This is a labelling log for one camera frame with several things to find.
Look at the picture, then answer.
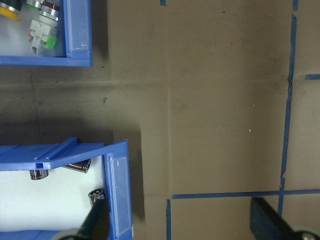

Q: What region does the blue bin with push buttons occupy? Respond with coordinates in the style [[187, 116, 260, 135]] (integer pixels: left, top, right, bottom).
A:
[[0, 0, 94, 68]]

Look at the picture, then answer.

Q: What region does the yellow mushroom push button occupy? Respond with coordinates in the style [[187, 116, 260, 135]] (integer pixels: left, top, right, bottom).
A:
[[0, 0, 22, 23]]

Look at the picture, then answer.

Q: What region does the blue bin with capacitors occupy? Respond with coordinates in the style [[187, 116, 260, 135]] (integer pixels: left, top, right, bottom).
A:
[[0, 136, 133, 240]]

